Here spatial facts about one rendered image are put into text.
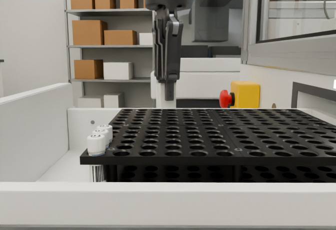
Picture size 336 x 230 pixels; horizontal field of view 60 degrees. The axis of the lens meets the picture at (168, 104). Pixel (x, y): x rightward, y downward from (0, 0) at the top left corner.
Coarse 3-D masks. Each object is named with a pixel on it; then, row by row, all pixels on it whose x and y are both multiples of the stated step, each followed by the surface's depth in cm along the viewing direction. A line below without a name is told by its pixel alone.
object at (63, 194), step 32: (64, 160) 37; (0, 192) 16; (32, 192) 16; (64, 192) 16; (96, 192) 16; (128, 192) 16; (160, 192) 16; (192, 192) 16; (224, 192) 16; (256, 192) 16; (288, 192) 16; (320, 192) 16; (0, 224) 16; (32, 224) 16; (64, 224) 16; (96, 224) 16; (128, 224) 16; (160, 224) 16; (192, 224) 16; (224, 224) 16; (256, 224) 16; (288, 224) 16; (320, 224) 16
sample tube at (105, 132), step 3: (99, 129) 22; (102, 129) 22; (93, 132) 21; (96, 132) 21; (99, 132) 21; (102, 132) 21; (105, 132) 21; (108, 132) 22; (105, 135) 21; (108, 135) 22; (105, 138) 21; (108, 138) 22; (105, 141) 21; (108, 141) 22; (105, 144) 21; (108, 144) 22; (105, 147) 22; (105, 165) 22; (105, 168) 22; (105, 171) 22
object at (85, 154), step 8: (120, 112) 35; (128, 112) 36; (112, 120) 30; (120, 120) 31; (128, 120) 30; (112, 128) 28; (120, 128) 28; (112, 136) 25; (112, 144) 22; (80, 160) 20; (88, 160) 20; (96, 160) 20; (104, 160) 20
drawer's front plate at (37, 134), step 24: (24, 96) 29; (48, 96) 34; (72, 96) 42; (0, 120) 24; (24, 120) 28; (48, 120) 34; (0, 144) 24; (24, 144) 28; (48, 144) 34; (0, 168) 24; (24, 168) 28; (48, 168) 34
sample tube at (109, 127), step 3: (99, 126) 23; (102, 126) 23; (105, 126) 23; (108, 126) 23; (111, 126) 23; (96, 129) 23; (105, 129) 23; (108, 129) 23; (111, 129) 23; (111, 132) 23; (111, 135) 23; (111, 138) 23; (111, 141) 23
